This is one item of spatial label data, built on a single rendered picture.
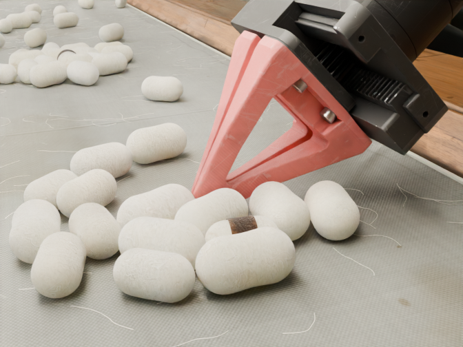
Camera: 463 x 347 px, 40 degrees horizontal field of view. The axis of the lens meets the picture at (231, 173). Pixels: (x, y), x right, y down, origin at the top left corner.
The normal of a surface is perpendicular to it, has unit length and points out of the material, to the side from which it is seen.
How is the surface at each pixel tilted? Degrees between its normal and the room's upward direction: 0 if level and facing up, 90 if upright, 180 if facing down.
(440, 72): 0
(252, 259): 60
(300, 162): 104
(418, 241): 0
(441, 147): 45
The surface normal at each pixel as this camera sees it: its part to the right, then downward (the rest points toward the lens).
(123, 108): -0.06, -0.93
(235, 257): 0.28, -0.35
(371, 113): -0.67, -0.58
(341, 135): 0.07, 0.57
